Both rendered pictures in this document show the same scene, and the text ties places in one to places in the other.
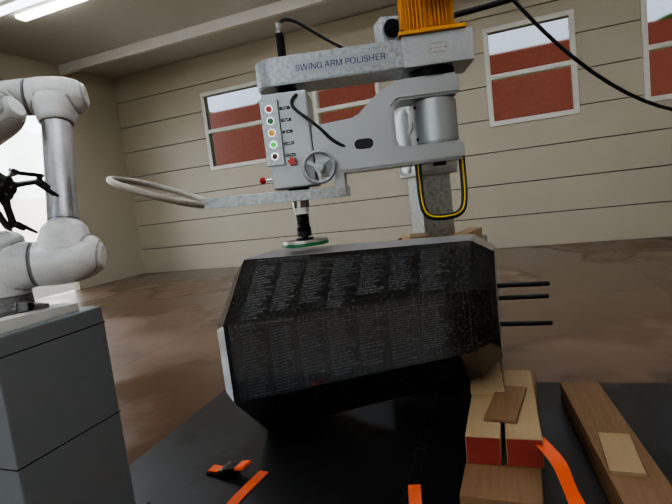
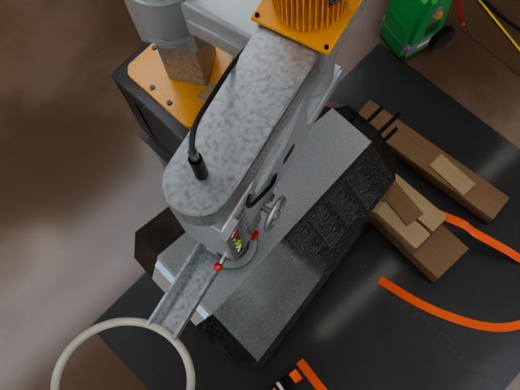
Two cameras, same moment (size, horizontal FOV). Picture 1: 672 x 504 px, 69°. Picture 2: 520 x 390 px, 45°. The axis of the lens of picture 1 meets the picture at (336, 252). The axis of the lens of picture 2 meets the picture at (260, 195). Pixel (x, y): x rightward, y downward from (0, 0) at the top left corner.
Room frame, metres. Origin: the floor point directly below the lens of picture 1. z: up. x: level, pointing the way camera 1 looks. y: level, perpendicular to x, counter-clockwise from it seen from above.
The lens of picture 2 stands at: (1.76, 0.60, 3.44)
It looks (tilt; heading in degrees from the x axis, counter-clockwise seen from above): 71 degrees down; 307
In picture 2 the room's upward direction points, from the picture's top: 11 degrees counter-clockwise
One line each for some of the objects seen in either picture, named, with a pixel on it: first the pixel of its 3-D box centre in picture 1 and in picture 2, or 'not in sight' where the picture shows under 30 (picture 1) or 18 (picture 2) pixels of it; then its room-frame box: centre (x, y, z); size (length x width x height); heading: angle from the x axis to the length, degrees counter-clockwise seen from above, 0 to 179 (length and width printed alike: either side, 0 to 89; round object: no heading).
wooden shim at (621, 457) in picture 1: (620, 453); (451, 174); (1.54, -0.87, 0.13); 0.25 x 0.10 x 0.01; 159
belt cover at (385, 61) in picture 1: (361, 69); (263, 93); (2.28, -0.21, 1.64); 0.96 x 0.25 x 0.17; 86
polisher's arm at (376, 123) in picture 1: (378, 138); (277, 125); (2.26, -0.25, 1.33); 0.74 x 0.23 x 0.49; 86
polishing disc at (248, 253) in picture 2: (305, 240); (231, 243); (2.30, 0.14, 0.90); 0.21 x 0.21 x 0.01
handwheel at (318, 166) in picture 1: (319, 167); (266, 209); (2.17, 0.03, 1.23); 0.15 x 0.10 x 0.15; 86
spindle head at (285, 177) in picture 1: (310, 143); (230, 193); (2.30, 0.06, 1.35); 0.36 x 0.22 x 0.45; 86
